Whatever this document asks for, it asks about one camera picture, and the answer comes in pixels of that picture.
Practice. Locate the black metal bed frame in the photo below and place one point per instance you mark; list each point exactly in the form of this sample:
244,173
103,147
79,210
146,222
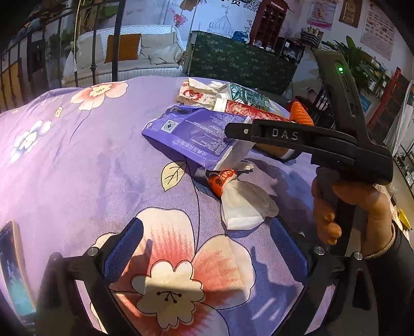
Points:
116,48

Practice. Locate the green potted plant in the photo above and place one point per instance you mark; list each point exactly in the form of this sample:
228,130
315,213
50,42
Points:
355,61

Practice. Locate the white paper bag red print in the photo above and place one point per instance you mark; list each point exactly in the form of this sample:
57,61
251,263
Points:
194,93

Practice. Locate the person's right hand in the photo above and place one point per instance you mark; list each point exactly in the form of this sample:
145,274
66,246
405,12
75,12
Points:
372,210

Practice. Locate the smartphone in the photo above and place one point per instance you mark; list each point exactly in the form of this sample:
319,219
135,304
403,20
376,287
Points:
13,274

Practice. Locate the blue wall sign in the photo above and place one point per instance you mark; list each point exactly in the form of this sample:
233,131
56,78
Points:
364,104

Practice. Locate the black box cabinet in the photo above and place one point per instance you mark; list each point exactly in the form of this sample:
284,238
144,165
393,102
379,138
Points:
289,50

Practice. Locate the red booth cabinet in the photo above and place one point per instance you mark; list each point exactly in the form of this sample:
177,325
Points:
268,22

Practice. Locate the purple floral blanket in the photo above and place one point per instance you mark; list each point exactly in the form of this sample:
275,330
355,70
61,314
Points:
81,168

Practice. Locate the brown framed picture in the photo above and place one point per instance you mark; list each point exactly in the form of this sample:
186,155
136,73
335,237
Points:
351,13

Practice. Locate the black wall shelf with jars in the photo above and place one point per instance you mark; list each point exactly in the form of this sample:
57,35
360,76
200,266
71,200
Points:
312,35

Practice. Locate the white cushion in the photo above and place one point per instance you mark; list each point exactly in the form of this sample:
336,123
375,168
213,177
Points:
161,48

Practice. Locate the white and pink wall poster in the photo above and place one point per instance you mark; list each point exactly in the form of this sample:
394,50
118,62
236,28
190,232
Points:
378,32

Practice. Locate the white wicker swing sofa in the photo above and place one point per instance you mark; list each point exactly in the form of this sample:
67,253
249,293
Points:
97,72

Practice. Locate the green floral covered counter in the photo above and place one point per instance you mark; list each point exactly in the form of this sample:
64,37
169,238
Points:
239,64

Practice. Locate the orange textured cone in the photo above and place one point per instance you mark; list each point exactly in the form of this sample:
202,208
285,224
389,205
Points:
302,113

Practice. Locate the orange wrapper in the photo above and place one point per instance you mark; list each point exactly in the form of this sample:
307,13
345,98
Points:
218,182

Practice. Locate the purple tissue pack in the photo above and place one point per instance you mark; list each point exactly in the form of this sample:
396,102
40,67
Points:
194,135

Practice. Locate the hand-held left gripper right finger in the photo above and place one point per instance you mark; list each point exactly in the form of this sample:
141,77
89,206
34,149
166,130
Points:
288,247

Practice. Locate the person's right forearm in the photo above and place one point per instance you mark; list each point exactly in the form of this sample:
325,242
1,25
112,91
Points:
394,290

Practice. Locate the white crumpled tissue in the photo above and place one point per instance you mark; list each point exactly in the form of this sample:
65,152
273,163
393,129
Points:
216,86

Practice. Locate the red patterned packet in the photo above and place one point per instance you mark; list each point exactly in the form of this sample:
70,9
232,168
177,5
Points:
252,111

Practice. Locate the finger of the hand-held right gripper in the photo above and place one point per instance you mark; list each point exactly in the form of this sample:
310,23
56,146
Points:
284,134

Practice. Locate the blue plastic bag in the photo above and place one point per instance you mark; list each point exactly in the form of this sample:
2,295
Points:
240,36

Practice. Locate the green and white carton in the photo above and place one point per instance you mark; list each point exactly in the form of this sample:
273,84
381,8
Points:
249,95

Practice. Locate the red ladder shelf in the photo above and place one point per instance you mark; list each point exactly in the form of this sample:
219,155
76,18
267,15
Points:
386,106

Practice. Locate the orange cushion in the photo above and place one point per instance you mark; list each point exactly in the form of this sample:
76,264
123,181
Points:
123,48

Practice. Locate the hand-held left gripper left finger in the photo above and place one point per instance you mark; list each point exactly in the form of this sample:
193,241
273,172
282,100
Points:
124,247

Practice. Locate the yellow plastic tray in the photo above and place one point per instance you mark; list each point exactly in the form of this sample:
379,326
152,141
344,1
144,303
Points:
405,219

